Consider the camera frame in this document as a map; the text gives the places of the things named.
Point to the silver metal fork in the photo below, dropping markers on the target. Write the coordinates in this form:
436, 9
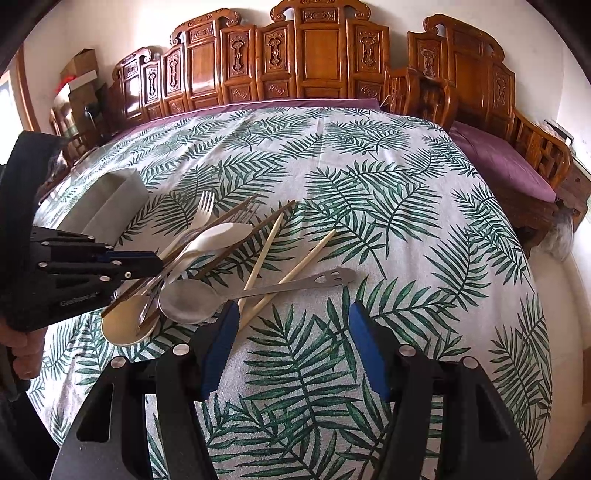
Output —
200, 218

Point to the silver metal spoon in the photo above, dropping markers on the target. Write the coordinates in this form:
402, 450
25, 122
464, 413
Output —
190, 302

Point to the beige plastic ladle spoon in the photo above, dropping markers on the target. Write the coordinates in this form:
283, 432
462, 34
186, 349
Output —
130, 322

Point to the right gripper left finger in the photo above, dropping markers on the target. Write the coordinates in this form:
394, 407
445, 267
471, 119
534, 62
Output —
108, 437

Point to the purple seat cushion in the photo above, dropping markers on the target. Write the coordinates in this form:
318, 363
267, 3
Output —
497, 161

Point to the carved wooden armchair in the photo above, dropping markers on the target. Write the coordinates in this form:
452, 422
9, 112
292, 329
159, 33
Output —
456, 73

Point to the person's left hand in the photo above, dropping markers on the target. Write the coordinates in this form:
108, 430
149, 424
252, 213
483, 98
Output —
27, 349

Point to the stacked cardboard boxes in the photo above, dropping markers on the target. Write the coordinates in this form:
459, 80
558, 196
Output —
76, 112

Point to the carved wooden sofa bench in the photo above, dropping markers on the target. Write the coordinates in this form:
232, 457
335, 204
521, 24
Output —
310, 49

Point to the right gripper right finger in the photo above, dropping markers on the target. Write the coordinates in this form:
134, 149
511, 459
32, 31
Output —
478, 437

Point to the purple sofa seat cover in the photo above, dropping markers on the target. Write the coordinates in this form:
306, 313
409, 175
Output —
365, 103

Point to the grey utensil tray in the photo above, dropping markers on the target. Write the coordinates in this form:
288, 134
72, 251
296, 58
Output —
107, 207

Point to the dark brown wooden chopstick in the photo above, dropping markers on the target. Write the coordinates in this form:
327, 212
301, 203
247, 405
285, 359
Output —
242, 214

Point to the white plastic spoon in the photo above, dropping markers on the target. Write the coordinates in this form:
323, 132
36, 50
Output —
213, 239

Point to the palm leaf patterned tablecloth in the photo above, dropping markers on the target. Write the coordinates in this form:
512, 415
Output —
436, 261

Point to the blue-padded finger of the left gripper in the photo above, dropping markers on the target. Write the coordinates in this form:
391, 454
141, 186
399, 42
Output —
129, 265

